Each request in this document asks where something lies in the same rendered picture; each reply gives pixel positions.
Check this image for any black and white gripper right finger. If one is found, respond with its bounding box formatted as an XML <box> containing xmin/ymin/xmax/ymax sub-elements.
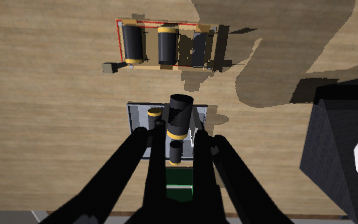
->
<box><xmin>189</xmin><ymin>106</ymin><xmax>294</xmax><ymax>224</ymax></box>

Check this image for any green open-top box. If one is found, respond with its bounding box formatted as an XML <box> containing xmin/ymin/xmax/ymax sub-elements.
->
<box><xmin>166</xmin><ymin>168</ymin><xmax>193</xmax><ymax>202</ymax></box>

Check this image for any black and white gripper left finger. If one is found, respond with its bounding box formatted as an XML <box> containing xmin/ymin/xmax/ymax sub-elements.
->
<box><xmin>38</xmin><ymin>103</ymin><xmax>170</xmax><ymax>224</ymax></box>

